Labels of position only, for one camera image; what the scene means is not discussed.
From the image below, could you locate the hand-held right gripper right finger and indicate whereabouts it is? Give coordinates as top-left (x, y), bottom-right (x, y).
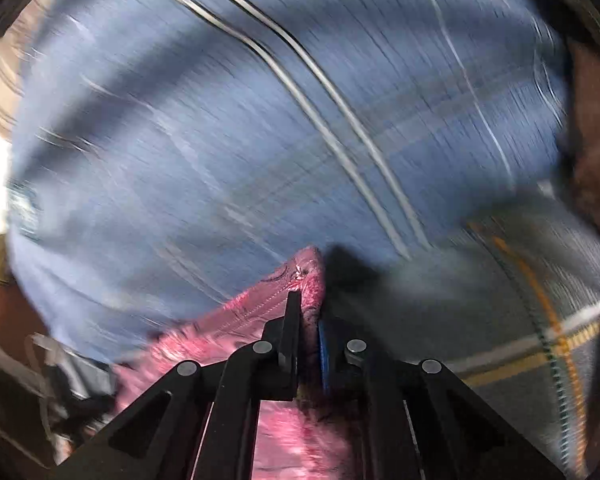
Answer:
top-left (317, 320), bottom-right (566, 480)

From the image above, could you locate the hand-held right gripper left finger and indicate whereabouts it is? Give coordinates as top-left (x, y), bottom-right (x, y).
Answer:
top-left (45, 290), bottom-right (302, 480)

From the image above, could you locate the pink floral shirt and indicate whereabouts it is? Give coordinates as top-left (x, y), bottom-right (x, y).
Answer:
top-left (112, 245), bottom-right (371, 480)

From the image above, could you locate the brown wooden headboard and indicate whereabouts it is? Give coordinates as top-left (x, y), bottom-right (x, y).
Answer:
top-left (0, 280), bottom-right (48, 361)

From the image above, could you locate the grey checked bed sheet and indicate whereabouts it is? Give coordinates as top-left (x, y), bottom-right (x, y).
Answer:
top-left (325, 195), bottom-right (600, 480)

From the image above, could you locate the blue plaid pillow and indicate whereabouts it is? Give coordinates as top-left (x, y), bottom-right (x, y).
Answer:
top-left (5, 0), bottom-right (571, 366)

